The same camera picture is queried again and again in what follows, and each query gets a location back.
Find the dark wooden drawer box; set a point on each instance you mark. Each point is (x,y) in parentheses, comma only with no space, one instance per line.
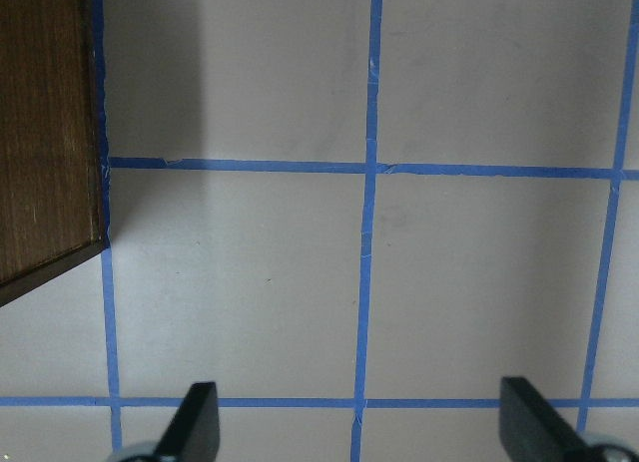
(52,211)

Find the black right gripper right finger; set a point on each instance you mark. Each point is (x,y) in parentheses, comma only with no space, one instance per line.
(531,430)

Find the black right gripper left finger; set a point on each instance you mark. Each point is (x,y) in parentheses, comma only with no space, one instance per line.
(194,431)

